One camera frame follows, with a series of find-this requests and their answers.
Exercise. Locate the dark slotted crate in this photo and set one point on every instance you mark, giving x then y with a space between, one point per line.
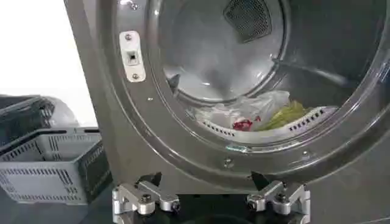
21 115

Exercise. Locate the yellow-green garment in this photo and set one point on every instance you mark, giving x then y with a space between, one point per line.
285 115

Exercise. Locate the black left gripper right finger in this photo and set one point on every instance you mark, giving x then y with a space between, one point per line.
281 196

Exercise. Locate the white door latch plate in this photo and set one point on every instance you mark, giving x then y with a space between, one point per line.
132 56

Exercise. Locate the white garment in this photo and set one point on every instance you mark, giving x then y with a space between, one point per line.
243 109

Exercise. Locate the grey slotted laundry basket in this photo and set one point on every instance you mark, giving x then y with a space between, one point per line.
45 170

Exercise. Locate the grey dryer machine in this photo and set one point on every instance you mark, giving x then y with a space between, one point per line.
195 91

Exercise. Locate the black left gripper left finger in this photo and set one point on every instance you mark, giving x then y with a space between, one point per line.
143 194

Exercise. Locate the red patterned garment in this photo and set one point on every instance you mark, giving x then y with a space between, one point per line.
243 124

